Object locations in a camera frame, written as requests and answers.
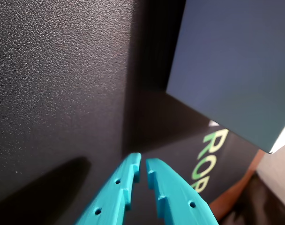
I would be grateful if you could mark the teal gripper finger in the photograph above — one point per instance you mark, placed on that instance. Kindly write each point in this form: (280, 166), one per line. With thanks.
(112, 199)
(180, 204)

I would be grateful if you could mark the white cardboard box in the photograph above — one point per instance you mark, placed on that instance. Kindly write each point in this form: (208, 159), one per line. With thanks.
(227, 70)

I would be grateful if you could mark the black mat with ROBO print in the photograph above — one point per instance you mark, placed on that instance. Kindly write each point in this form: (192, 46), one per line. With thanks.
(51, 82)

